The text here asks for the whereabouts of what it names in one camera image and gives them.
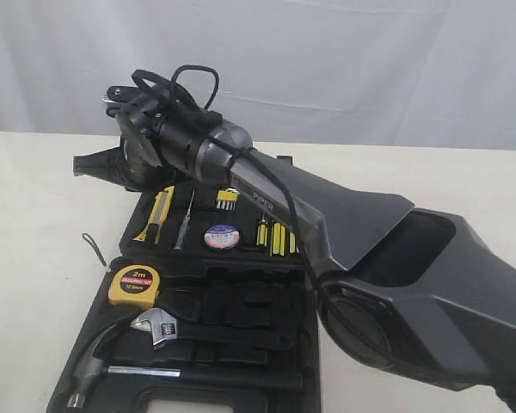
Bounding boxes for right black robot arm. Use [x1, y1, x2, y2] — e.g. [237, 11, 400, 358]
[73, 95, 516, 412]

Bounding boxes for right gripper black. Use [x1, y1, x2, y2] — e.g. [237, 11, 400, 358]
[72, 92, 181, 192]

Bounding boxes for claw hammer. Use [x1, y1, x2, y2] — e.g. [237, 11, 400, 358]
[66, 324, 304, 409]

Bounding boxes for yellow hex key set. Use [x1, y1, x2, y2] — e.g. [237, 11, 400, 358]
[216, 188, 239, 212]

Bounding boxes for middle yellow black screwdriver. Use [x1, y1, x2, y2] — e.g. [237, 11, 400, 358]
[270, 221, 286, 256]

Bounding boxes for electrical tape roll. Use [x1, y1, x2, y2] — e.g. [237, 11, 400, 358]
[203, 225, 240, 250]

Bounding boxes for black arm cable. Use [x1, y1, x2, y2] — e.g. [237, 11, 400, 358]
[131, 64, 396, 367]

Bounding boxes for yellow utility knife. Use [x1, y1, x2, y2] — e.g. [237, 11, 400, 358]
[132, 186, 175, 245]

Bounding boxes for white backdrop curtain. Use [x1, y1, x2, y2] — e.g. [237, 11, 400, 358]
[0, 1, 516, 150]

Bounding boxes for black plastic tool case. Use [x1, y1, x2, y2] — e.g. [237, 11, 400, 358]
[47, 181, 322, 412]

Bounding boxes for small yellow black screwdriver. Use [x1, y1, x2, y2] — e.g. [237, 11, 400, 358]
[256, 214, 268, 247]

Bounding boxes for yellow tape measure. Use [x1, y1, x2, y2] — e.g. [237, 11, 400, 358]
[82, 232, 161, 311]

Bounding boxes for right yellow black screwdriver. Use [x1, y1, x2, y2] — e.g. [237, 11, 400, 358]
[289, 231, 299, 254]

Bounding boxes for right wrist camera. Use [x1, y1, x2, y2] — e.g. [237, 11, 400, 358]
[102, 85, 139, 105]

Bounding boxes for adjustable wrench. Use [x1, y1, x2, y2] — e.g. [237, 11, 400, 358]
[130, 307, 296, 351]

